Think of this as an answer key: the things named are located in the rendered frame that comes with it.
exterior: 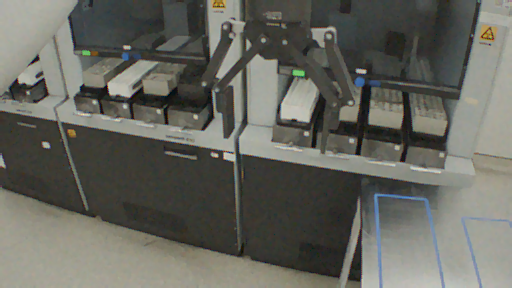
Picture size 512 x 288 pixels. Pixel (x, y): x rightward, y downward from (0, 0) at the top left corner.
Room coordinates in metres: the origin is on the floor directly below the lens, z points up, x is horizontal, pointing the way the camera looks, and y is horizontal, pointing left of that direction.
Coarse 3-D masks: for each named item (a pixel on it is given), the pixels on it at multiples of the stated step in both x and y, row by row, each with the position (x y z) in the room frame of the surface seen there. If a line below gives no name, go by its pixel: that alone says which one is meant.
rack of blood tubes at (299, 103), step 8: (304, 80) 1.37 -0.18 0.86; (296, 88) 1.30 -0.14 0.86; (304, 88) 1.30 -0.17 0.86; (312, 88) 1.30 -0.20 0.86; (288, 96) 1.24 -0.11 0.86; (296, 96) 1.23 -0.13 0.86; (304, 96) 1.24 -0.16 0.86; (312, 96) 1.23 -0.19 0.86; (288, 104) 1.18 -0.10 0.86; (296, 104) 1.18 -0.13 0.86; (304, 104) 1.17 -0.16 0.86; (312, 104) 1.28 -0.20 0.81; (288, 112) 1.16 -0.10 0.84; (296, 112) 1.15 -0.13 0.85; (304, 112) 1.14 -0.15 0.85; (312, 112) 1.20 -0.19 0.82; (304, 120) 1.14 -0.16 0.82
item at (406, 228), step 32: (384, 192) 0.76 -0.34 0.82; (416, 192) 0.76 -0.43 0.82; (448, 192) 0.75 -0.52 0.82; (480, 192) 0.75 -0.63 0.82; (352, 224) 0.81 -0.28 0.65; (384, 224) 0.65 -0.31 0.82; (416, 224) 0.64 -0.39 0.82; (448, 224) 0.63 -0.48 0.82; (480, 224) 0.62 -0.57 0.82; (352, 256) 0.80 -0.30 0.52; (384, 256) 0.55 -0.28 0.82; (416, 256) 0.54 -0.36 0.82; (448, 256) 0.53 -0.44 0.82; (480, 256) 0.52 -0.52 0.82
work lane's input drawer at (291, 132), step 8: (320, 96) 1.34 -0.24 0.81; (320, 104) 1.29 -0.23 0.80; (280, 112) 1.22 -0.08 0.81; (320, 112) 1.28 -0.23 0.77; (280, 120) 1.15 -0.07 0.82; (288, 120) 1.15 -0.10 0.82; (296, 120) 1.14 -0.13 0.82; (312, 120) 1.16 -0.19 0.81; (280, 128) 1.12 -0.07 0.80; (288, 128) 1.12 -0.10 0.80; (296, 128) 1.11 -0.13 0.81; (304, 128) 1.11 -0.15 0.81; (312, 128) 1.11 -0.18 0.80; (280, 136) 1.12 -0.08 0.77; (288, 136) 1.12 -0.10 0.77; (296, 136) 1.11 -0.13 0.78; (304, 136) 1.10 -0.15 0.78; (312, 136) 1.10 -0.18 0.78; (288, 144) 1.12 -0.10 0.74; (296, 144) 1.11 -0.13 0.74; (304, 144) 1.10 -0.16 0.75
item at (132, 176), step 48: (240, 0) 1.28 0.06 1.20; (240, 48) 1.27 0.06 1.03; (240, 96) 1.27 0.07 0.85; (96, 144) 1.35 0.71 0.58; (144, 144) 1.28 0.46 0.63; (192, 144) 1.22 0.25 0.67; (96, 192) 1.38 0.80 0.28; (144, 192) 1.30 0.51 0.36; (192, 192) 1.23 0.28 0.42; (240, 192) 1.23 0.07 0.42; (192, 240) 1.24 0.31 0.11; (240, 240) 1.21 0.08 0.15
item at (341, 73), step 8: (328, 32) 0.42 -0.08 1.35; (336, 32) 0.44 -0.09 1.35; (328, 40) 0.42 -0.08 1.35; (336, 40) 0.44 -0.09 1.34; (328, 48) 0.42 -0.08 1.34; (336, 48) 0.43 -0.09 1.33; (328, 56) 0.42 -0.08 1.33; (336, 56) 0.42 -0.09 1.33; (336, 64) 0.42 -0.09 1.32; (344, 64) 0.44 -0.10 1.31; (336, 72) 0.42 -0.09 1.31; (344, 72) 0.42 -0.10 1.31; (344, 80) 0.42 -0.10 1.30; (344, 88) 0.42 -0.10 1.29; (352, 88) 0.42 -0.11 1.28; (344, 96) 0.42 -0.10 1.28; (352, 96) 0.41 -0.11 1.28; (352, 104) 0.41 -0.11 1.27
